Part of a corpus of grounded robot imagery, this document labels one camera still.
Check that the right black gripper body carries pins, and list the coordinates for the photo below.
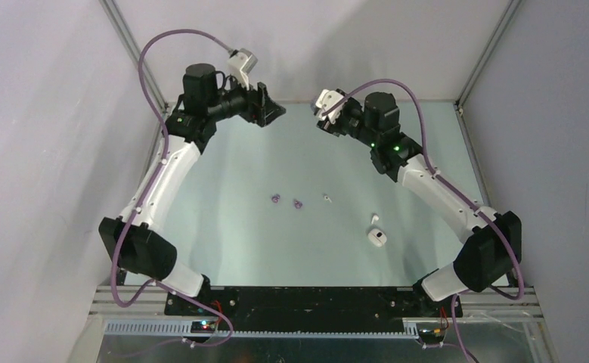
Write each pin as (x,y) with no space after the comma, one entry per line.
(350,122)

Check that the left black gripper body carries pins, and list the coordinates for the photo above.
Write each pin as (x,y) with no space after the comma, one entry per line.
(247,109)

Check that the white charging case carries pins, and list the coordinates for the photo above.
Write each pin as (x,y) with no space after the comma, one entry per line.
(377,237)

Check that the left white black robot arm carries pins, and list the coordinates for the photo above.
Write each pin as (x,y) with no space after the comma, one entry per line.
(133,240)

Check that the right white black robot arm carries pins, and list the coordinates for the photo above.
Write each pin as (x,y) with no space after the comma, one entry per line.
(491,241)

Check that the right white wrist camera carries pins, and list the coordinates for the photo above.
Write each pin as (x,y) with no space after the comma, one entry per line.
(328,106)

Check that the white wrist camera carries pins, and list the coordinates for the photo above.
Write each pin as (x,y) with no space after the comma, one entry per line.
(240,64)
(328,106)

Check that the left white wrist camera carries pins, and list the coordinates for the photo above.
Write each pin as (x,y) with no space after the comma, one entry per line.
(240,64)

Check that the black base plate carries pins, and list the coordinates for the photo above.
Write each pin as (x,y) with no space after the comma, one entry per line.
(324,310)

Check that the grey cable duct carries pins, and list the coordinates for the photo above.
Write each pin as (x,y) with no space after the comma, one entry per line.
(151,328)

